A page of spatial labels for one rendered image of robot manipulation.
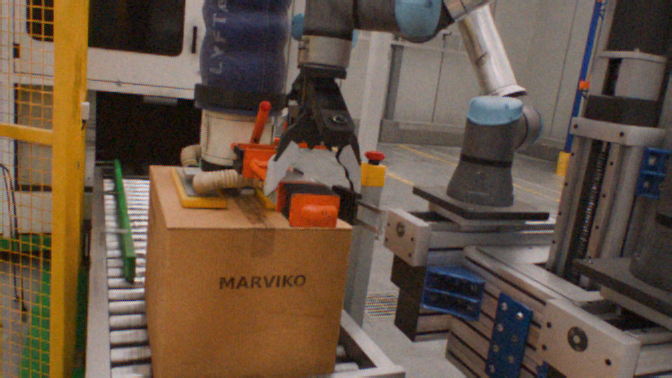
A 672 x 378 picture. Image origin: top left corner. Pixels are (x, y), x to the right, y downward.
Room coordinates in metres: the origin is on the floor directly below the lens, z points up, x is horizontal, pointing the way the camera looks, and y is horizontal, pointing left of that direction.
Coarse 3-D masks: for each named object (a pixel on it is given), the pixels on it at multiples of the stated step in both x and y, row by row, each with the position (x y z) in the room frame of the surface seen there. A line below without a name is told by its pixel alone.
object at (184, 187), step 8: (176, 168) 1.47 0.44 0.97; (176, 176) 1.38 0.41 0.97; (184, 176) 1.36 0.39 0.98; (176, 184) 1.30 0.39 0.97; (184, 184) 1.28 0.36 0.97; (192, 184) 1.30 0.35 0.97; (184, 192) 1.22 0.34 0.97; (192, 192) 1.21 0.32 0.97; (216, 192) 1.24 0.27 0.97; (184, 200) 1.17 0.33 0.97; (192, 200) 1.17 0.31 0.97; (200, 200) 1.18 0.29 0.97; (208, 200) 1.19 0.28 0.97; (216, 200) 1.19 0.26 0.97; (224, 200) 1.20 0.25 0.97
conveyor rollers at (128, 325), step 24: (144, 192) 2.77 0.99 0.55; (144, 216) 2.35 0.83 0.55; (120, 240) 2.04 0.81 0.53; (144, 240) 2.08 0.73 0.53; (120, 264) 1.79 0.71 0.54; (144, 264) 1.82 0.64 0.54; (120, 288) 1.62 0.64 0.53; (120, 312) 1.46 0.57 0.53; (144, 312) 1.48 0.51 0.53; (120, 336) 1.30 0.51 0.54; (144, 336) 1.32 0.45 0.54; (120, 360) 1.21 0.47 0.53; (144, 360) 1.23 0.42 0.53; (336, 360) 1.35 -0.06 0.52
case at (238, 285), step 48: (192, 240) 1.04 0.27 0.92; (240, 240) 1.08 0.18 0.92; (288, 240) 1.12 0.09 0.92; (336, 240) 1.16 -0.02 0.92; (144, 288) 1.57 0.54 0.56; (192, 288) 1.04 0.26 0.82; (240, 288) 1.08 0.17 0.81; (288, 288) 1.12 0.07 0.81; (336, 288) 1.17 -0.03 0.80; (192, 336) 1.05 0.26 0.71; (240, 336) 1.09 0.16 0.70; (288, 336) 1.13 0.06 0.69; (336, 336) 1.17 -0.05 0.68
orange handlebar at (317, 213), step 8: (232, 144) 1.28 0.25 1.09; (304, 144) 1.48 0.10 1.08; (256, 160) 1.08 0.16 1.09; (256, 168) 1.04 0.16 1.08; (264, 168) 1.01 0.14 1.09; (288, 168) 1.03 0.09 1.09; (256, 176) 1.03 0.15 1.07; (264, 176) 0.97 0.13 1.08; (304, 208) 0.77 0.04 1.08; (312, 208) 0.77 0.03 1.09; (320, 208) 0.77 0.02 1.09; (328, 208) 0.77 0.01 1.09; (304, 216) 0.77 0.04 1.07; (312, 216) 0.76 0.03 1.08; (320, 216) 0.76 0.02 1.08; (328, 216) 0.77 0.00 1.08
